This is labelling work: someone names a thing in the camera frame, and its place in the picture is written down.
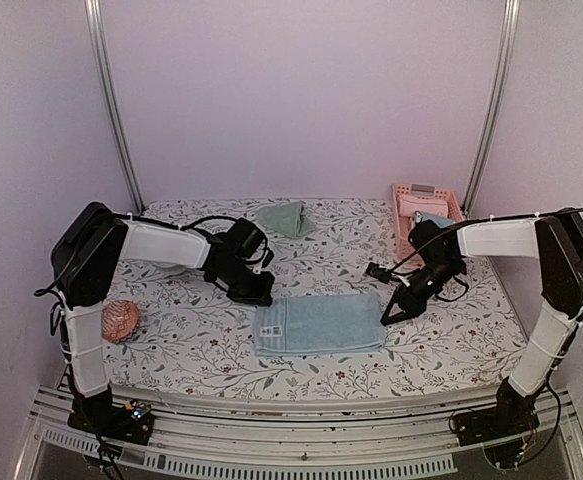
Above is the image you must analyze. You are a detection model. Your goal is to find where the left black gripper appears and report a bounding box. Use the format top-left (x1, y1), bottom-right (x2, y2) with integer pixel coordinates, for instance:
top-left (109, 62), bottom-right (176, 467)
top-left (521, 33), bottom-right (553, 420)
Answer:
top-left (217, 261), bottom-right (275, 306)

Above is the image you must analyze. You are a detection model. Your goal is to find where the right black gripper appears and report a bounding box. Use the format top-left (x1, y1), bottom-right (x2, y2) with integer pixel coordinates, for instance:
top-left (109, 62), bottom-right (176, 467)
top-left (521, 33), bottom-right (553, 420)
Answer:
top-left (381, 258), bottom-right (462, 326)

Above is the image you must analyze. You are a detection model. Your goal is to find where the light blue towel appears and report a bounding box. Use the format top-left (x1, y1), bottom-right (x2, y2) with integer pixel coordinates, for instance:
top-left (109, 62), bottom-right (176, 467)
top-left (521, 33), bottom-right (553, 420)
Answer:
top-left (252, 293), bottom-right (385, 357)

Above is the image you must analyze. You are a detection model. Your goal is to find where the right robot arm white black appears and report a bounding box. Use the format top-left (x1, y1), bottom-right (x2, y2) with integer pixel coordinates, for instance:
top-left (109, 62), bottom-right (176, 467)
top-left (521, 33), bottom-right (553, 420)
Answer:
top-left (366, 208), bottom-right (583, 436)

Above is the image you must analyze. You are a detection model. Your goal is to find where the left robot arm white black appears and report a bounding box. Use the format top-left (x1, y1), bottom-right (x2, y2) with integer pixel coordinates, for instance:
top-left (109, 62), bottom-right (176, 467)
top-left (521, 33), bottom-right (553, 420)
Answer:
top-left (39, 202), bottom-right (275, 434)

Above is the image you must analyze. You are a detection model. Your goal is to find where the white bowl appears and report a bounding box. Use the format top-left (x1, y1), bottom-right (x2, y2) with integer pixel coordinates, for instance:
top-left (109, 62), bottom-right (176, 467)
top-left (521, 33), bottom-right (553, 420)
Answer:
top-left (156, 262), bottom-right (189, 276)

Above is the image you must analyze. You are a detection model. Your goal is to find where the green towel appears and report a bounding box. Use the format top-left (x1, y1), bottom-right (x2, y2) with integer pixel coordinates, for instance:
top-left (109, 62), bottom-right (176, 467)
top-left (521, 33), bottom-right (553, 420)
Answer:
top-left (257, 201), bottom-right (315, 239)

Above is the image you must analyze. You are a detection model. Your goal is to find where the pink plastic basket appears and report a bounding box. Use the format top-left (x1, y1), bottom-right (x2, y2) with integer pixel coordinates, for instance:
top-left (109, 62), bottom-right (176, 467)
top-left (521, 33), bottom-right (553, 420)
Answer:
top-left (392, 183), bottom-right (464, 260)

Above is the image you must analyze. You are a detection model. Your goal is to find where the blue patterned rolled towel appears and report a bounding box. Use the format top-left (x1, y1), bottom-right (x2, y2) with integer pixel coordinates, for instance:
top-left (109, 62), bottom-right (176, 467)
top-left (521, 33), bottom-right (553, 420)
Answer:
top-left (410, 211), bottom-right (454, 231)

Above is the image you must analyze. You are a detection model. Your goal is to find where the pink rolled towel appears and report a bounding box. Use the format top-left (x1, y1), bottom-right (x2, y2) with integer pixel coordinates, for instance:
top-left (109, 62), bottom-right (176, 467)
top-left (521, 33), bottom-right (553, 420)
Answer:
top-left (397, 194), bottom-right (449, 218)

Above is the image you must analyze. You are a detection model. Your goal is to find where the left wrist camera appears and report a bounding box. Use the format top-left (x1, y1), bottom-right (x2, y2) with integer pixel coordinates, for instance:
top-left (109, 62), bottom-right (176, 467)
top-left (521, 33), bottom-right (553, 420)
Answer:
top-left (253, 247), bottom-right (274, 274)

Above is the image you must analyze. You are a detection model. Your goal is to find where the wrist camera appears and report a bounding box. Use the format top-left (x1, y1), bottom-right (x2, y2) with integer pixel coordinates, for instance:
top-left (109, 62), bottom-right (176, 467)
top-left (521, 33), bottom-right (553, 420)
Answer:
top-left (253, 247), bottom-right (274, 274)
top-left (365, 262), bottom-right (415, 284)

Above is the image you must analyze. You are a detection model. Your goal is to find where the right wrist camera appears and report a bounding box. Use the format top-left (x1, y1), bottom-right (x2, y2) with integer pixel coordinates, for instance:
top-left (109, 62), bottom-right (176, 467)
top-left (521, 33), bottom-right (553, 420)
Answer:
top-left (365, 262), bottom-right (415, 284)

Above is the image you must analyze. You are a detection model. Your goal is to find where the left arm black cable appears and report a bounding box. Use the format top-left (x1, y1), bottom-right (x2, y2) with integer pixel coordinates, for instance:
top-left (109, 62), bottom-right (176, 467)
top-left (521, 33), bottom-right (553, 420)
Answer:
top-left (33, 214), bottom-right (242, 301)

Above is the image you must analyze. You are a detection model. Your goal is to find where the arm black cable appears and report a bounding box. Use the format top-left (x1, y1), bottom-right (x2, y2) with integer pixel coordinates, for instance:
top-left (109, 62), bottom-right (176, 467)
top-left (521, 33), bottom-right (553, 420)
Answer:
top-left (390, 207), bottom-right (583, 271)
top-left (33, 214), bottom-right (242, 301)

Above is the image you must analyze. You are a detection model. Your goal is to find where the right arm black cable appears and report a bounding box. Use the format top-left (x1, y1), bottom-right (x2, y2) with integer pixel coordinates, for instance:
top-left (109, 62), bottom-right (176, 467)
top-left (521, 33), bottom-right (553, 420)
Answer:
top-left (390, 207), bottom-right (583, 271)

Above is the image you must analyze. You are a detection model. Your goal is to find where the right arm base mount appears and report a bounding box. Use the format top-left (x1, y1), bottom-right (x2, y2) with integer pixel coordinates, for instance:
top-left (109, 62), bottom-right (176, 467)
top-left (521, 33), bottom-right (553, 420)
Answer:
top-left (449, 399), bottom-right (539, 446)

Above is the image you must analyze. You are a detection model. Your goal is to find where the front aluminium rail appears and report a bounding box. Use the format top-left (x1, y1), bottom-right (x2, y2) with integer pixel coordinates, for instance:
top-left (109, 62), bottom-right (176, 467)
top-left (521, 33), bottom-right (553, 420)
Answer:
top-left (13, 384), bottom-right (583, 480)

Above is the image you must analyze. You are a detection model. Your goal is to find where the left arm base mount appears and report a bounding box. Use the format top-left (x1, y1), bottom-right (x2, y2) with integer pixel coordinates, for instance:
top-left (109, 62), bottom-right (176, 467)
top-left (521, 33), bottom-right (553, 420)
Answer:
top-left (67, 397), bottom-right (155, 446)

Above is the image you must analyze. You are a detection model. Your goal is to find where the left aluminium frame post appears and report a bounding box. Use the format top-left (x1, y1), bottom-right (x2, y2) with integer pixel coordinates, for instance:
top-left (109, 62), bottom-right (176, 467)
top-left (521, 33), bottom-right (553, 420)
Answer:
top-left (84, 0), bottom-right (145, 212)

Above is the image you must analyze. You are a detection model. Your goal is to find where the aluminium frame post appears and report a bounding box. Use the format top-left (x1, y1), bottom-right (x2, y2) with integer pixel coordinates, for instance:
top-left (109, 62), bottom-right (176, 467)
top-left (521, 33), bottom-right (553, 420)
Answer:
top-left (84, 0), bottom-right (145, 212)
top-left (462, 0), bottom-right (520, 215)

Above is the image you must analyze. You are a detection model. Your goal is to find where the right aluminium frame post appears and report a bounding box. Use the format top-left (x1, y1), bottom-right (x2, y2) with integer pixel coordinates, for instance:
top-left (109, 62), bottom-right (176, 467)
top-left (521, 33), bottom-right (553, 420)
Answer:
top-left (462, 0), bottom-right (520, 215)

